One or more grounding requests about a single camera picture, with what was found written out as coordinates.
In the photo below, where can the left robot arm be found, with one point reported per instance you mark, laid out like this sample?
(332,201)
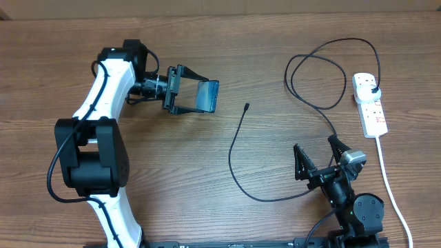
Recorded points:
(90,148)

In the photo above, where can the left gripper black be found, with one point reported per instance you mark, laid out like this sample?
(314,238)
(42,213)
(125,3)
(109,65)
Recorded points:
(173,87)

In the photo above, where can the white charger plug adapter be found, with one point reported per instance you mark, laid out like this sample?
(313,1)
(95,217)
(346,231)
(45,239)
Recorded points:
(365,94)

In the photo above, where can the white power strip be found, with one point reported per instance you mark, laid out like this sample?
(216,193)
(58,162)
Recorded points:
(371,114)

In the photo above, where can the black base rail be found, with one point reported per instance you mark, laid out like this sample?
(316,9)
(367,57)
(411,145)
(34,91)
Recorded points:
(237,244)

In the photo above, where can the Samsung Galaxy smartphone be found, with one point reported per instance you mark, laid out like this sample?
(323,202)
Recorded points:
(206,96)

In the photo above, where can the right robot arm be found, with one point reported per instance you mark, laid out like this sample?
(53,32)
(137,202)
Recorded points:
(359,215)

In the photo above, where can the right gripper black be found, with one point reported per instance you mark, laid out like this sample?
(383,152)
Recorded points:
(320,175)

